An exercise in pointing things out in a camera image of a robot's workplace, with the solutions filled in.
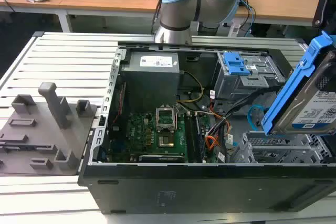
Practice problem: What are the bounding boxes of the green motherboard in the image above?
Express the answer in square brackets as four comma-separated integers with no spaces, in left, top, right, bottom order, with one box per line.
[108,110,219,164]

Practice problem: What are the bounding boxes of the black graphics card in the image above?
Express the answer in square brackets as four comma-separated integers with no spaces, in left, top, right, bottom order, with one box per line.
[138,154,185,163]

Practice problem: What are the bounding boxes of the grey parts rack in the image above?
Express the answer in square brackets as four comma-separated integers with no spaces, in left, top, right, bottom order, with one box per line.
[0,82,99,176]

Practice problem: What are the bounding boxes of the blue network cable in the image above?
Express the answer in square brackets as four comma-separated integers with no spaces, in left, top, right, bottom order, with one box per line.
[239,0,257,37]

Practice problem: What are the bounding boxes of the long wooden desk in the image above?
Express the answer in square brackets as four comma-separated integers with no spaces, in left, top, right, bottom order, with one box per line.
[0,0,336,34]

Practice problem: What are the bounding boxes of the metal disk bay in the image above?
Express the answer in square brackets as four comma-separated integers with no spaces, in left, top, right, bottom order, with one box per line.
[230,131,332,164]

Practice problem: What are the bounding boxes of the hard disk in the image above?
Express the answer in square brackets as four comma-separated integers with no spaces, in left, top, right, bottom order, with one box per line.
[261,31,336,137]

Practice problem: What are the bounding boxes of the RAM stick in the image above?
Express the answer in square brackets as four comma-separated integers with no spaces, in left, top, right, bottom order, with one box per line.
[195,113,206,163]

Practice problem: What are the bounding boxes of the metal drive cage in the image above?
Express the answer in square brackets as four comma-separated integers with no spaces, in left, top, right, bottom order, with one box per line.
[212,50,287,110]

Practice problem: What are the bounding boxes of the blue plastic drive latch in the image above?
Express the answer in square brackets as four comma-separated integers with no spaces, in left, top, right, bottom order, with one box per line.
[222,51,250,76]

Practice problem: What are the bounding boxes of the black open PC case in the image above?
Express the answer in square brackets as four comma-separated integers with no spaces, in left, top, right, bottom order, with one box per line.
[77,40,336,215]

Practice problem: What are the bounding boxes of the black arm base cables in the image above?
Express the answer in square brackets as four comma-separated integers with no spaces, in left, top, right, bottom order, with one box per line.
[151,0,172,35]

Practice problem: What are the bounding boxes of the CPU socket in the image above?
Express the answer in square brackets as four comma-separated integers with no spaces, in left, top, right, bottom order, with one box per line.
[158,134,175,148]

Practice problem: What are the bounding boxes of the black sleeved wire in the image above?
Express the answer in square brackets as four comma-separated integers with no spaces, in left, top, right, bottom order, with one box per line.
[222,86,284,120]

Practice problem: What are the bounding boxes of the blue disk wire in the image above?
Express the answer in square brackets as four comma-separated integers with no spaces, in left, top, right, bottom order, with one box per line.
[247,105,269,132]

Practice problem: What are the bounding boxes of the metal socket cover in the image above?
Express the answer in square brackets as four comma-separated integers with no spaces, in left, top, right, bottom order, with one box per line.
[155,106,176,131]

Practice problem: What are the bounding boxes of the yellow and black wire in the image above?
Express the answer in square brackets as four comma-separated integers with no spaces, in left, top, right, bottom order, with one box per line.
[175,70,205,103]

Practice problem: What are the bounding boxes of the grey power supply unit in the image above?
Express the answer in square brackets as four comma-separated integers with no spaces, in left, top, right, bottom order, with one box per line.
[120,51,181,107]

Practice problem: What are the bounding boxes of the orange and red wire bundle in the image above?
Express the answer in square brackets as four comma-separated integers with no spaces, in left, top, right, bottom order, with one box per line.
[205,113,232,154]

